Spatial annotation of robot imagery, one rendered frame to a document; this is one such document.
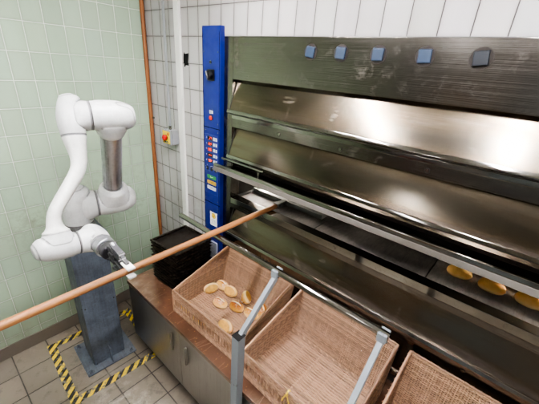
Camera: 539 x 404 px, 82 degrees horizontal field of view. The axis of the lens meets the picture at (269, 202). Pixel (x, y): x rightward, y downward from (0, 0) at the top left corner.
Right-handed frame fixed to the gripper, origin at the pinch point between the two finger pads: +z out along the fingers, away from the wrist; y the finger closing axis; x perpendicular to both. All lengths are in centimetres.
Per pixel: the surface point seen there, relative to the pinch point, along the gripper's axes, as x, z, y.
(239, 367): -23, 42, 39
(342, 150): -82, 42, -47
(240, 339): -23, 42, 23
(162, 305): -30, -33, 61
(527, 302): -99, 123, -3
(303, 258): -82, 30, 17
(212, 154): -78, -45, -25
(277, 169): -80, 8, -29
